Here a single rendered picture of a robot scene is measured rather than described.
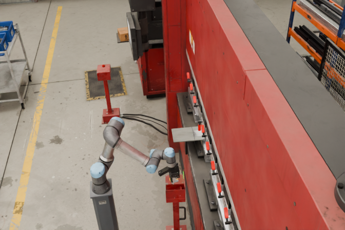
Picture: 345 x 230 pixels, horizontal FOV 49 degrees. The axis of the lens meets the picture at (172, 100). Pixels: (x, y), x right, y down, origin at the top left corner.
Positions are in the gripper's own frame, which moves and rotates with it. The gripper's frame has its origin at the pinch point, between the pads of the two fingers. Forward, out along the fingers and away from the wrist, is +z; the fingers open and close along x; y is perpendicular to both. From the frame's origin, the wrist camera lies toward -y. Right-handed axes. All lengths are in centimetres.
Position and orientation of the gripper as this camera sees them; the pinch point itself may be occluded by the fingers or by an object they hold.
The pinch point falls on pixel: (172, 183)
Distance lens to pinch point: 312.6
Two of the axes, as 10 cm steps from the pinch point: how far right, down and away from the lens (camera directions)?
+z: 1.2, 8.2, 5.6
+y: 9.9, -1.1, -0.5
